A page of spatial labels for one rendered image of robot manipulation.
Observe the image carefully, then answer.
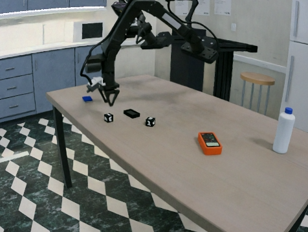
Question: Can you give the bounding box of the white plastic bottle with blue cap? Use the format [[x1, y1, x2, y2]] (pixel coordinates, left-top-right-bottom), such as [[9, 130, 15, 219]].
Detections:
[[272, 108, 295, 154]]

